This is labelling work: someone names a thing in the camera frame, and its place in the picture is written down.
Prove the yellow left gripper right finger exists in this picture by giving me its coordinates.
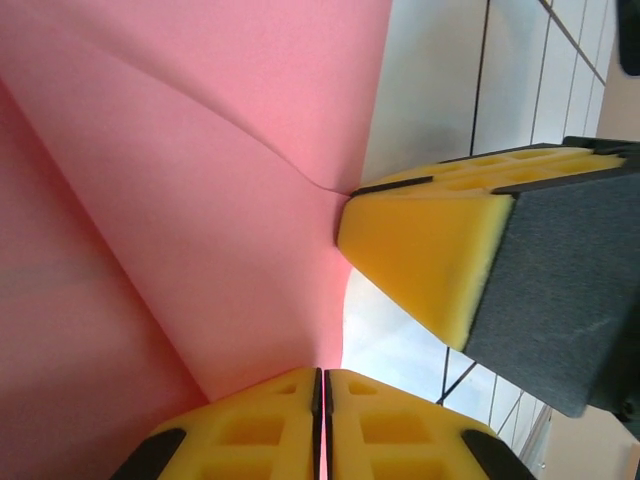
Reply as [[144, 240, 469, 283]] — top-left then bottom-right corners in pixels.
[[324, 368, 534, 480]]

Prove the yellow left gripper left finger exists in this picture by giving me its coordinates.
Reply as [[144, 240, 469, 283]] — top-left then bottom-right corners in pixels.
[[110, 367, 323, 480]]

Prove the pink cloth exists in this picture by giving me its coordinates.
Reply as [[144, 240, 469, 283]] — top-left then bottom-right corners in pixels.
[[0, 0, 391, 480]]

